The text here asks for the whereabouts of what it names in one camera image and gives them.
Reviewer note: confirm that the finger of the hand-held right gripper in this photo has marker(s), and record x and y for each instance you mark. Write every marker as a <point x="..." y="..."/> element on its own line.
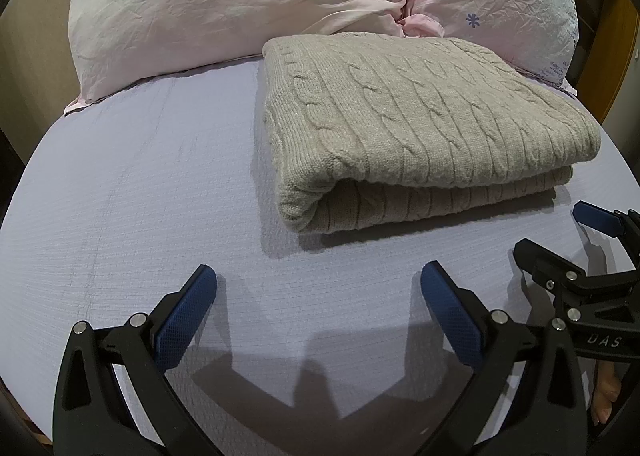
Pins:
<point x="532" y="256"/>
<point x="597" y="219"/>

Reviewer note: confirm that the lavender bed sheet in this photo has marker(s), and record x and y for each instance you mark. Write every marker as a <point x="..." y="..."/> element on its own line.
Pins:
<point x="150" y="196"/>

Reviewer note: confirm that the pink floral pillow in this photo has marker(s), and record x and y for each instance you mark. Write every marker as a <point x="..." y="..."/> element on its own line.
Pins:
<point x="220" y="6"/>
<point x="505" y="1"/>

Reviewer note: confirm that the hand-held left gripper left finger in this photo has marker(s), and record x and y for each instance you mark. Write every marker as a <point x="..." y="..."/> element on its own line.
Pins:
<point x="182" y="321"/>

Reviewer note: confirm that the person's right hand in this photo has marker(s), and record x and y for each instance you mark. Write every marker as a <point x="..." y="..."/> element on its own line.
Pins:
<point x="607" y="396"/>

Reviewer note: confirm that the wooden bed headboard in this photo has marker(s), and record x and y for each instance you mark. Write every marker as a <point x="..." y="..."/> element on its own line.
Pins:
<point x="607" y="36"/>

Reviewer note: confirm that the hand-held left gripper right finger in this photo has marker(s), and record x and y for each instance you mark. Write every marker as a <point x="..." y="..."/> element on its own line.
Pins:
<point x="452" y="313"/>

